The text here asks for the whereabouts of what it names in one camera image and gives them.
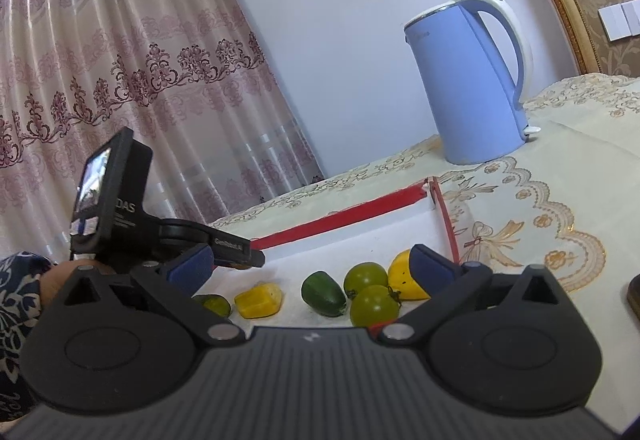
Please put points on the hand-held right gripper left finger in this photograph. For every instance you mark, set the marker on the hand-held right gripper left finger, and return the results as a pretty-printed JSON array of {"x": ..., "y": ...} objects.
[{"x": 192, "y": 266}]

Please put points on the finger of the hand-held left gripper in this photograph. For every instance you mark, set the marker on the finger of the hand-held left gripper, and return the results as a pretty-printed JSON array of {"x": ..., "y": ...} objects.
[{"x": 230, "y": 247}]

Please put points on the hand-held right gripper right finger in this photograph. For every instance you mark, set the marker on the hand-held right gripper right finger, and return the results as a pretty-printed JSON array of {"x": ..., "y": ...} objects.
[{"x": 430, "y": 267}]

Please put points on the yellow fruit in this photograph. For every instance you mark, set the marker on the yellow fruit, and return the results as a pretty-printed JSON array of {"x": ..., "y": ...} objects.
[{"x": 400, "y": 277}]

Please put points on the small dark green cucumber piece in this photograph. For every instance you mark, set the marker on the small dark green cucumber piece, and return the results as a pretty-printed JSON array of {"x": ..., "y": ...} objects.
[{"x": 215, "y": 306}]

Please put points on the yellow pepper piece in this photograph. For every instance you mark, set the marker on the yellow pepper piece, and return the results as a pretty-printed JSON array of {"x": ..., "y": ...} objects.
[{"x": 258, "y": 301}]

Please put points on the green tomato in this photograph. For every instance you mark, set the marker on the green tomato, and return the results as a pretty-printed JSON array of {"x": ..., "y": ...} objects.
[
  {"x": 362, "y": 276},
  {"x": 372, "y": 307}
]

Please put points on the red and white shallow box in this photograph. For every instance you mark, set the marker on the red and white shallow box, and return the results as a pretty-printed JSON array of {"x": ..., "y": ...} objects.
[{"x": 350, "y": 240}]

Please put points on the person's left forearm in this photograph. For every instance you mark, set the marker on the person's left forearm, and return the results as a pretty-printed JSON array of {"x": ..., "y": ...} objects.
[{"x": 25, "y": 310}]

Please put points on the cream embroidered tablecloth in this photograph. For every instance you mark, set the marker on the cream embroidered tablecloth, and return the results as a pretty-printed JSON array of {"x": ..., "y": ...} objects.
[{"x": 550, "y": 180}]

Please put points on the pink patterned curtain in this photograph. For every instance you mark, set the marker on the pink patterned curtain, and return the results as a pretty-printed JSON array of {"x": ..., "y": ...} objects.
[{"x": 125, "y": 44}]

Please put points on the blue electric kettle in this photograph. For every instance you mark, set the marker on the blue electric kettle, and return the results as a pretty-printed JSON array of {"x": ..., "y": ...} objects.
[{"x": 465, "y": 84}]

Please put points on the dark object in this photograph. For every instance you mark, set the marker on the dark object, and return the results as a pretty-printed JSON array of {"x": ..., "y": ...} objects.
[{"x": 634, "y": 295}]

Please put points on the white wall switch panel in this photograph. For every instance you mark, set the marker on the white wall switch panel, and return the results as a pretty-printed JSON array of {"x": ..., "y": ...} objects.
[{"x": 620, "y": 19}]

